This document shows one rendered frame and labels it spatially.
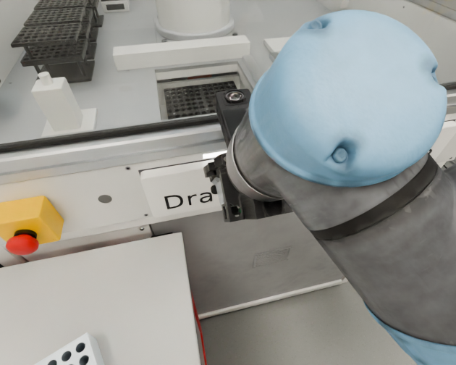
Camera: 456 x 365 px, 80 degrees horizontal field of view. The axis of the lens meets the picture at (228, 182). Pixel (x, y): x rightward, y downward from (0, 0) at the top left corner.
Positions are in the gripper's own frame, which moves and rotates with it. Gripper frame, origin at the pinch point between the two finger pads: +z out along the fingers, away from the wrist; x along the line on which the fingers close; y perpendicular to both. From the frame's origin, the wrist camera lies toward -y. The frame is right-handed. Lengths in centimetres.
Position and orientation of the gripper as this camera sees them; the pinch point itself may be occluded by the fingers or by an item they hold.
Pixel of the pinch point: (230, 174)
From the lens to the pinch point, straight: 45.4
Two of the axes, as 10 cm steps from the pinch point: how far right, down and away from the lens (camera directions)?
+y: 1.9, 9.8, -1.1
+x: 9.7, -1.7, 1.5
